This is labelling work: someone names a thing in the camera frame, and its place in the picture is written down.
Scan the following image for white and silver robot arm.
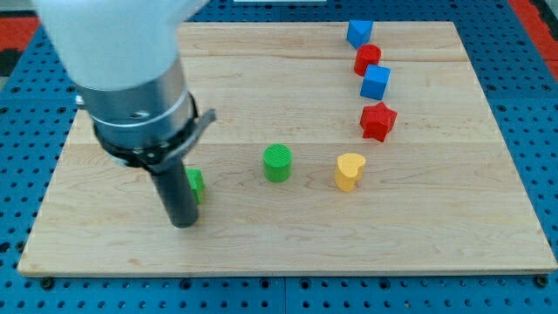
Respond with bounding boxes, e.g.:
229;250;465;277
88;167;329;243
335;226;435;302
32;0;208;167

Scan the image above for green star block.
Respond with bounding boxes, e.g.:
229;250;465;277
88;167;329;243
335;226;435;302
185;167;205;204

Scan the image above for red star block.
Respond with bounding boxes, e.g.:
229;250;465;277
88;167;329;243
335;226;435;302
359;102;398;142

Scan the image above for green cylinder block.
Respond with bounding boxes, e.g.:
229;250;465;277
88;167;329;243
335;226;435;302
262;144;293;182

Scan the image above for yellow heart block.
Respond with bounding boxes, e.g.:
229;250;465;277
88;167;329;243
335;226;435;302
334;153;366;192

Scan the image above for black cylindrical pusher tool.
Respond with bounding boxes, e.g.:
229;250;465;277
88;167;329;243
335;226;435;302
149;160;199;229

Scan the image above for blue cube block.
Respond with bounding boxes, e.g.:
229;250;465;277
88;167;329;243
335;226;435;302
360;65;391;100

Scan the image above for red cylinder block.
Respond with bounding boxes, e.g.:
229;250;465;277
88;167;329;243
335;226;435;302
353;44;382;77

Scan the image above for blue triangular prism block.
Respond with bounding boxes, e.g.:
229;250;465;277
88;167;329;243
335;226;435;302
346;20;374;50

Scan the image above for light wooden board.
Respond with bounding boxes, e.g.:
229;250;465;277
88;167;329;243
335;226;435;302
18;22;557;277

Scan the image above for black cable clamp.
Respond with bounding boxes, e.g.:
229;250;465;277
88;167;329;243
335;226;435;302
93;93;216;174

